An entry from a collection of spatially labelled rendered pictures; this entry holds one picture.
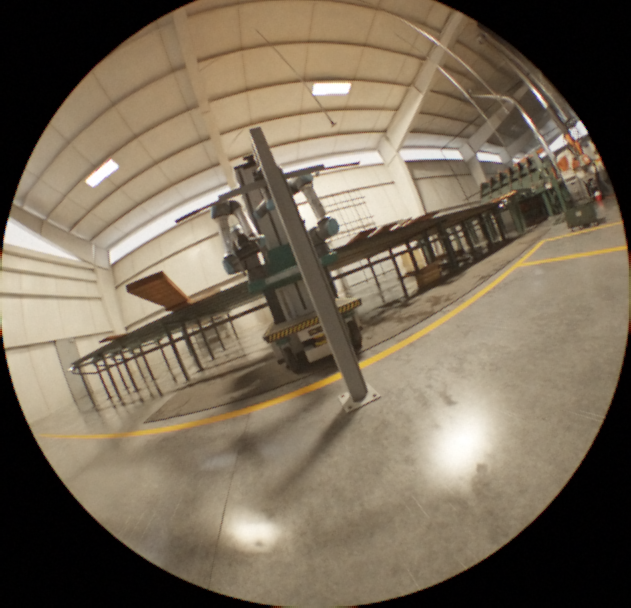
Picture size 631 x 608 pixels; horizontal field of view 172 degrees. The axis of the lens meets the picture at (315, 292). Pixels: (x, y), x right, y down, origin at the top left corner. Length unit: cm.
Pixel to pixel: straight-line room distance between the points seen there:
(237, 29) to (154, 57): 207
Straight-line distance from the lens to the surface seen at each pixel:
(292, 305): 165
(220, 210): 152
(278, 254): 160
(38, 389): 863
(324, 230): 144
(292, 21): 701
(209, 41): 668
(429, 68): 970
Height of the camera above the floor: 49
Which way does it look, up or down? 1 degrees down
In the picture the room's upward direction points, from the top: 21 degrees counter-clockwise
